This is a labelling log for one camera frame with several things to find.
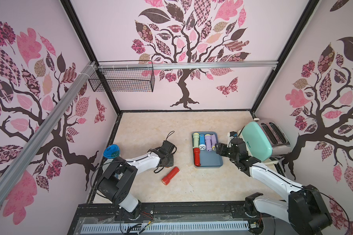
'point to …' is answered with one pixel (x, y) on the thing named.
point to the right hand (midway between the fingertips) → (219, 144)
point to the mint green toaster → (264, 139)
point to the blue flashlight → (202, 146)
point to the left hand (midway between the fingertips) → (168, 164)
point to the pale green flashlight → (196, 140)
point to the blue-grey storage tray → (210, 159)
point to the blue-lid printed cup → (111, 151)
